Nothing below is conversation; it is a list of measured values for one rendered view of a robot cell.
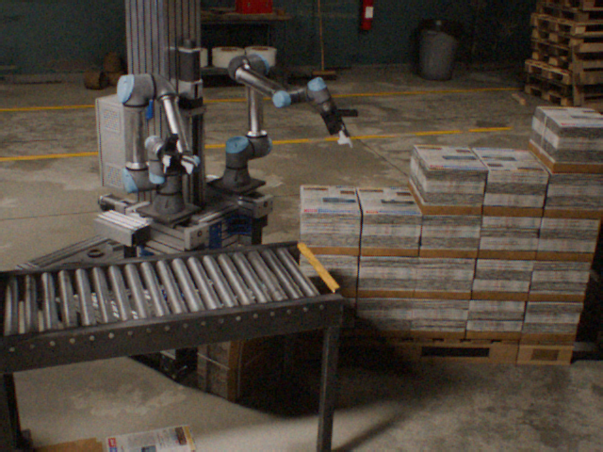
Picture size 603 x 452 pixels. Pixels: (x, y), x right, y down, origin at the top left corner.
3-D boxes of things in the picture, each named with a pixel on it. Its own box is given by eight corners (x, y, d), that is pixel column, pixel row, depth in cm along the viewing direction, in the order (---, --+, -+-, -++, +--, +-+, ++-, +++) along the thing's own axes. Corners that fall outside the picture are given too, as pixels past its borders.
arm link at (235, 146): (220, 163, 393) (220, 137, 387) (239, 158, 402) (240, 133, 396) (235, 169, 385) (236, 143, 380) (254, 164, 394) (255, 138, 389)
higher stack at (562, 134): (496, 326, 432) (532, 104, 381) (547, 327, 433) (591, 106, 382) (515, 363, 397) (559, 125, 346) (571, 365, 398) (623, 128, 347)
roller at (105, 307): (104, 275, 308) (103, 265, 306) (117, 334, 268) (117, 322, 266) (90, 277, 307) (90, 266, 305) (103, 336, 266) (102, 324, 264)
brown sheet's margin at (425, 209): (407, 185, 396) (407, 178, 394) (461, 187, 398) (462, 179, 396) (421, 214, 361) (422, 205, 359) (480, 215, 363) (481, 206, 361)
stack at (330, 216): (293, 321, 427) (299, 183, 395) (497, 326, 432) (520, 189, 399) (294, 360, 392) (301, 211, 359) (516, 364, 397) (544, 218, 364)
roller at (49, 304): (54, 281, 302) (53, 269, 300) (59, 342, 262) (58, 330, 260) (40, 282, 301) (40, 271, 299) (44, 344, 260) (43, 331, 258)
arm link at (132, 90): (160, 194, 348) (155, 75, 326) (128, 198, 341) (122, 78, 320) (152, 185, 358) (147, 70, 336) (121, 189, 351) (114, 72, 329)
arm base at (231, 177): (216, 182, 395) (216, 164, 391) (235, 174, 406) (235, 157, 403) (237, 188, 387) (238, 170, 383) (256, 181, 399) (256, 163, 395)
